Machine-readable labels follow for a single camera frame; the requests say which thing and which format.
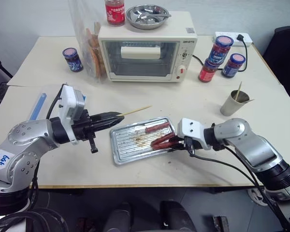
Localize metal bowl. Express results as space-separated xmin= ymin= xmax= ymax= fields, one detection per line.
xmin=125 ymin=4 xmax=172 ymax=30

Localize metal cup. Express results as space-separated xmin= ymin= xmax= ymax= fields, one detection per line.
xmin=219 ymin=89 xmax=251 ymax=117

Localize blue and white strip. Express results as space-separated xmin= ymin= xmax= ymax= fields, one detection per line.
xmin=28 ymin=92 xmax=48 ymax=122

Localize metal baking tray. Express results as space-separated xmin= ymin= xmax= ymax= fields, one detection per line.
xmin=109 ymin=116 xmax=178 ymax=166

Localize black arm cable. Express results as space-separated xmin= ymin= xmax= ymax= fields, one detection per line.
xmin=188 ymin=137 xmax=290 ymax=232
xmin=46 ymin=83 xmax=66 ymax=120

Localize sliced bread stack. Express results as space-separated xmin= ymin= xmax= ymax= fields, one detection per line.
xmin=85 ymin=21 xmax=107 ymax=79

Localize red sausage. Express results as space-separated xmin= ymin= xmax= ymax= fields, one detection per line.
xmin=145 ymin=121 xmax=171 ymax=134
xmin=152 ymin=132 xmax=176 ymax=145
xmin=151 ymin=140 xmax=177 ymax=149

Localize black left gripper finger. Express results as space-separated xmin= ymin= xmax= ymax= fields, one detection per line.
xmin=90 ymin=111 xmax=123 ymax=122
xmin=91 ymin=116 xmax=125 ymax=132

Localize dark rounded shape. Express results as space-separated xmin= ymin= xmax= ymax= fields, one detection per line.
xmin=102 ymin=201 xmax=132 ymax=232

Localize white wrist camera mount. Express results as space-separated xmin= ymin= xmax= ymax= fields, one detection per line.
xmin=176 ymin=117 xmax=212 ymax=151
xmin=56 ymin=84 xmax=88 ymax=146

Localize blue label sauce jar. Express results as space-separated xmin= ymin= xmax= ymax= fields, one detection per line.
xmin=221 ymin=53 xmax=247 ymax=79
xmin=207 ymin=35 xmax=234 ymax=66
xmin=62 ymin=47 xmax=84 ymax=73

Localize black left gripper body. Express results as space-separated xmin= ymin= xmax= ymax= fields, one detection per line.
xmin=71 ymin=110 xmax=99 ymax=154

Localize wooden skewer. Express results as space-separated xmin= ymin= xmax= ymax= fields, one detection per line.
xmin=118 ymin=105 xmax=153 ymax=117
xmin=233 ymin=81 xmax=243 ymax=101

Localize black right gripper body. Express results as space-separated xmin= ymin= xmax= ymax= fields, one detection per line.
xmin=176 ymin=135 xmax=197 ymax=156

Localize black oven power cable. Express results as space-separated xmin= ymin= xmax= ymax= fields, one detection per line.
xmin=191 ymin=34 xmax=249 ymax=73

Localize cream toaster oven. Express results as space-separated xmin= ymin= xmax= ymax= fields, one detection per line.
xmin=97 ymin=11 xmax=199 ymax=83

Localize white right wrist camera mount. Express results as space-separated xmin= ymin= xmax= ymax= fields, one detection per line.
xmin=176 ymin=117 xmax=212 ymax=151

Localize red label sauce jar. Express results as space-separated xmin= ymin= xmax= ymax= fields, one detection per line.
xmin=198 ymin=58 xmax=218 ymax=83
xmin=104 ymin=0 xmax=126 ymax=27

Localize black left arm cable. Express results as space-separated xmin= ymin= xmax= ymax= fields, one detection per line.
xmin=46 ymin=83 xmax=66 ymax=120

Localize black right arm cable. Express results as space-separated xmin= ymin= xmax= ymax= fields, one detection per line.
xmin=188 ymin=137 xmax=290 ymax=232

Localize white power strip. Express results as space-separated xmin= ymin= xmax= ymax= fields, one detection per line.
xmin=213 ymin=31 xmax=253 ymax=47

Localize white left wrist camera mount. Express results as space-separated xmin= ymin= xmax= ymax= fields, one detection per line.
xmin=56 ymin=84 xmax=88 ymax=146

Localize clear plastic bread bag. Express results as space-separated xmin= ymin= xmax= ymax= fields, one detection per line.
xmin=68 ymin=0 xmax=107 ymax=84

